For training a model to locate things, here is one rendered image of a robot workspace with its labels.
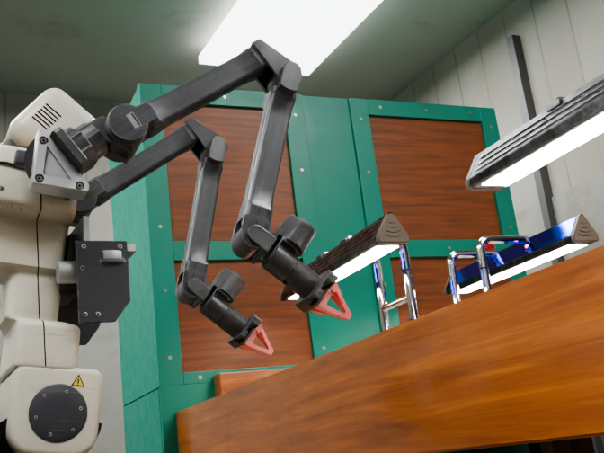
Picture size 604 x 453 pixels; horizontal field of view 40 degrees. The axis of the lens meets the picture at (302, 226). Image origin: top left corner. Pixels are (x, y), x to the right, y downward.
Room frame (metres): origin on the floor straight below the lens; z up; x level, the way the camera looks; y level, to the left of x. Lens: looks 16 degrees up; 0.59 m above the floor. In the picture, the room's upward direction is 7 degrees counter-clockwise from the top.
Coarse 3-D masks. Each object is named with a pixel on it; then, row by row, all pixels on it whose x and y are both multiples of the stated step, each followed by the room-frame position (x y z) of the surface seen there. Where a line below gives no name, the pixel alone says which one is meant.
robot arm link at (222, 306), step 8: (216, 288) 1.99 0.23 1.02; (208, 296) 1.98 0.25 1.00; (216, 296) 1.97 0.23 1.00; (224, 296) 1.99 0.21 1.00; (200, 304) 1.97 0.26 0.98; (208, 304) 1.96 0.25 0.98; (216, 304) 1.96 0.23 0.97; (224, 304) 1.98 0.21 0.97; (200, 312) 1.98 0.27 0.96; (208, 312) 1.97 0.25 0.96; (216, 312) 1.97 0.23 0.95; (224, 312) 1.97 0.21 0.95; (216, 320) 1.98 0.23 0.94
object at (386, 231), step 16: (384, 224) 1.82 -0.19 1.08; (400, 224) 1.84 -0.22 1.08; (352, 240) 1.97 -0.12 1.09; (368, 240) 1.86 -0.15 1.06; (384, 240) 1.82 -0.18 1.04; (400, 240) 1.84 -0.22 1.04; (336, 256) 2.03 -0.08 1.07; (352, 256) 1.94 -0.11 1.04; (320, 272) 2.11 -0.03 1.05; (352, 272) 2.10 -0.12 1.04; (288, 288) 2.33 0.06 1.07
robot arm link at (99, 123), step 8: (96, 120) 1.45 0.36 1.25; (104, 120) 1.45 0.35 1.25; (96, 128) 1.45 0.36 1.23; (104, 136) 1.45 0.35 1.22; (112, 144) 1.46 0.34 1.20; (112, 152) 1.49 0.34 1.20; (120, 152) 1.49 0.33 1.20; (128, 152) 1.49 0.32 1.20; (120, 160) 1.51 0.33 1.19; (128, 160) 1.50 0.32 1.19
